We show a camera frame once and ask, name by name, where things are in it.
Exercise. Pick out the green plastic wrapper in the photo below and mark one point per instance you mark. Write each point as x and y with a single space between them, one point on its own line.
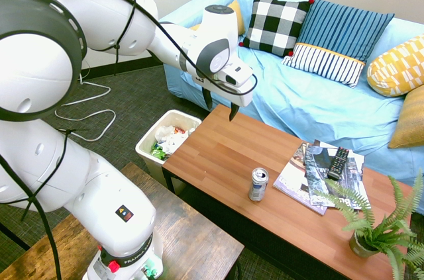
157 154

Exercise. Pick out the rustic dark wood table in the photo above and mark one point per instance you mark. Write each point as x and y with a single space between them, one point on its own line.
192 237

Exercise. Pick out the small grey plant pot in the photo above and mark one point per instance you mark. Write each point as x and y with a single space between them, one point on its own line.
361 248

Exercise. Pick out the white plastic trash bin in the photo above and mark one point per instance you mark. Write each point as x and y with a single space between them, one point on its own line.
147 157

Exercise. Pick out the light cover magazine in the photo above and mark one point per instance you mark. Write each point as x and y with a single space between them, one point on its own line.
291 180

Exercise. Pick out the red-brown wooden coffee table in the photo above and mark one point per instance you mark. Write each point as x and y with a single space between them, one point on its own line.
232 161

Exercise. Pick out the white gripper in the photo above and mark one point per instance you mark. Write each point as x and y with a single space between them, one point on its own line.
240 89

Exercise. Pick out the silver blue drink can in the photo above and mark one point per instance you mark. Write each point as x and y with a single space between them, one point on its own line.
258 185

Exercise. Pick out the dark cover magazine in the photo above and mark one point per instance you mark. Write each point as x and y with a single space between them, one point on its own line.
319 180

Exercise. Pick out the yellow white patterned bolster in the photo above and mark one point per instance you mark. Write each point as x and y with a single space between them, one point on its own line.
395 68

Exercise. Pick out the light blue covered sofa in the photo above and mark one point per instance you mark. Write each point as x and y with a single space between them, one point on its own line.
298 108

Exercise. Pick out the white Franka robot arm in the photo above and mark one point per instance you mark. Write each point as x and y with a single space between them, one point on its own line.
39 71

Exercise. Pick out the mustard yellow pillow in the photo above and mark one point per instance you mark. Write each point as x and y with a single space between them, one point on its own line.
412 118
239 18

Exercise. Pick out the black tv remote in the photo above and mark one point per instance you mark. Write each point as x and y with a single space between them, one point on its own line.
339 162

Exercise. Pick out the blue striped pillow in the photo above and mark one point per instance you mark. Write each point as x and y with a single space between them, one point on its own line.
334 38

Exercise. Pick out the crumpled white paper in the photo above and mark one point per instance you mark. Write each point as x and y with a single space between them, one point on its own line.
172 139

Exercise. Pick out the orange red wrapper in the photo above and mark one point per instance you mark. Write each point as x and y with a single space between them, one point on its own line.
180 131

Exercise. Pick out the black white checkered pillow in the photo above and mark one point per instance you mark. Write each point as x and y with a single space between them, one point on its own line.
276 23

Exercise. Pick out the green fern plant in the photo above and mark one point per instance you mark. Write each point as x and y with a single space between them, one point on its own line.
387 230

